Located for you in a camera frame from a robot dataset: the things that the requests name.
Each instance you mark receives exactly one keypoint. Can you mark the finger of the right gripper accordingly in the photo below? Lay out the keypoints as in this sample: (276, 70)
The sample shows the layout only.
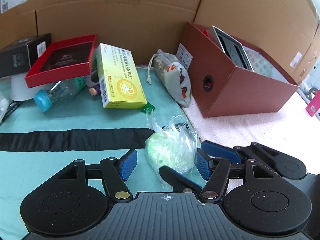
(178, 182)
(285, 165)

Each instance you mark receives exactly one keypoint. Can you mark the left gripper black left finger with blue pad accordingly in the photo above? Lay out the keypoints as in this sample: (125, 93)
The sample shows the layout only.
(78, 197)

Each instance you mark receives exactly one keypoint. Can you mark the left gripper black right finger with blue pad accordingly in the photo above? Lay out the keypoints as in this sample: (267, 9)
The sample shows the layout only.
(252, 196)

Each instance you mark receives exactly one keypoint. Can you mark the clear bag green item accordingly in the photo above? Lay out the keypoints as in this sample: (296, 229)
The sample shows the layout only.
(173, 145)

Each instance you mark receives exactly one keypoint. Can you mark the yellow green medicine box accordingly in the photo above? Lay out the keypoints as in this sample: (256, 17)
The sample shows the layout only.
(119, 81)

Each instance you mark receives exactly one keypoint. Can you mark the pink towel mat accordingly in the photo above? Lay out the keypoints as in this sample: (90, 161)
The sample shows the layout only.
(291, 130)

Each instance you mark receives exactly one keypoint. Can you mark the pink thermos bottle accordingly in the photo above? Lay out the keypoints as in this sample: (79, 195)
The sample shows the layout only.
(313, 107)

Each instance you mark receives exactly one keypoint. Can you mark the small green plastic piece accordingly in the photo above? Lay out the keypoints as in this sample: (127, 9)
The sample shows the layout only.
(148, 108)

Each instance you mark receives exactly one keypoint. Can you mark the dark red storage box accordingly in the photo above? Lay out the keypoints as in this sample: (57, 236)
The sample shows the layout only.
(220, 87)

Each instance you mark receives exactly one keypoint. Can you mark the patterned clear tape roll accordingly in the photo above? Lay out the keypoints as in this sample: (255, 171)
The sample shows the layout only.
(259, 64)

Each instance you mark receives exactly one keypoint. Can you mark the plastic bottle blue cap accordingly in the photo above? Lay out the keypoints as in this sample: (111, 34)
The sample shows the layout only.
(64, 89)

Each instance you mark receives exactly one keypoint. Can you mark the clear plastic container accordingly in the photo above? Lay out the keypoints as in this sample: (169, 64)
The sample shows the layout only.
(4, 104)

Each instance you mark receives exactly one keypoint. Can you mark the white paper cup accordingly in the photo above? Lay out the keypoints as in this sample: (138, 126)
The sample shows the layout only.
(19, 89)

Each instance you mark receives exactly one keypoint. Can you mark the silver tray black foam insert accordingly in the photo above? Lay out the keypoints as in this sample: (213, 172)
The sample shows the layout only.
(230, 46)

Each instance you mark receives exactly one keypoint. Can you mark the red shallow box lid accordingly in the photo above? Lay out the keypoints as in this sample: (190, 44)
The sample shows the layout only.
(63, 60)

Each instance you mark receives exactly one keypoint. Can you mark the large cardboard backdrop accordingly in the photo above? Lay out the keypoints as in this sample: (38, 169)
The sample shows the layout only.
(286, 30)

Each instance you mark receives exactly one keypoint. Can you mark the black product box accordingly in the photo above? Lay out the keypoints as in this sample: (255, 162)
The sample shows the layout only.
(19, 56)

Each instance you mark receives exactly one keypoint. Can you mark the grey patterned drawstring pouch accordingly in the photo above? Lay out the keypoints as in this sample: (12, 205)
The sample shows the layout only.
(173, 75)

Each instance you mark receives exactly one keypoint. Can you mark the purple figure keychain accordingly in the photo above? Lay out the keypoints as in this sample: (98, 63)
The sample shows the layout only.
(92, 82)

